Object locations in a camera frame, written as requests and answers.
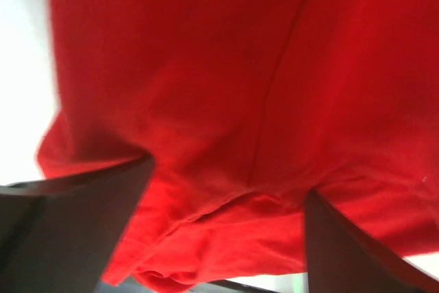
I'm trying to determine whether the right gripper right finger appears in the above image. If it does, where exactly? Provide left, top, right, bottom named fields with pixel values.
left=304, top=191, right=438, bottom=293

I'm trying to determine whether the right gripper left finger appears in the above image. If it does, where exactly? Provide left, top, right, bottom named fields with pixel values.
left=1, top=156, right=154, bottom=292

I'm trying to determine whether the red t shirt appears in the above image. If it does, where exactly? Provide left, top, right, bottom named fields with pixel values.
left=38, top=0, right=438, bottom=292

